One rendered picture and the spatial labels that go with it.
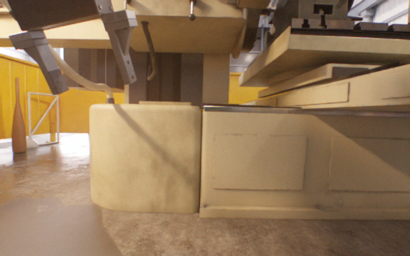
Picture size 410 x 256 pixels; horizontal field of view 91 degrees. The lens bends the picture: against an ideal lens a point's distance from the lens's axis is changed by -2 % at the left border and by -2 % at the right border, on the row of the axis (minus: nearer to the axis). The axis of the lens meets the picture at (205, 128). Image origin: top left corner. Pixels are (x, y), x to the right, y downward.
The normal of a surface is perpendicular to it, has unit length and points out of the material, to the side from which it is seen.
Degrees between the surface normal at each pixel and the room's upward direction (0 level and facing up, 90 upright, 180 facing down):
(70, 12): 113
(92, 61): 90
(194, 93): 90
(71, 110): 90
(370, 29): 90
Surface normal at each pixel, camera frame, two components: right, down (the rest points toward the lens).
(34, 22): -0.10, 0.46
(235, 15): 0.00, 0.07
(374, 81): -1.00, -0.03
